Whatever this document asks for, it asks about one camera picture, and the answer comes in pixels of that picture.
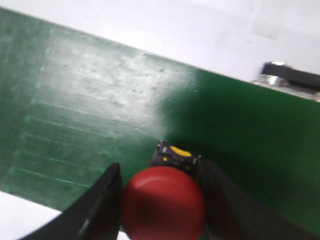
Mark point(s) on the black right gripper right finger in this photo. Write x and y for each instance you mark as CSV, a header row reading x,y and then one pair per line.
x,y
231,214

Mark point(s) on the green conveyor belt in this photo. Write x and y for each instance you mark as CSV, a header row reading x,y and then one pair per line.
x,y
71,104

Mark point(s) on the aluminium conveyor frame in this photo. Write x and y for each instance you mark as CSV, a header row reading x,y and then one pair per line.
x,y
284,78

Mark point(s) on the red mushroom push button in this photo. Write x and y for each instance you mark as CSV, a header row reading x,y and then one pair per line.
x,y
164,201

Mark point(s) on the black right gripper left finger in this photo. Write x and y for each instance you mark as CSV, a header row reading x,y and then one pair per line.
x,y
94,216

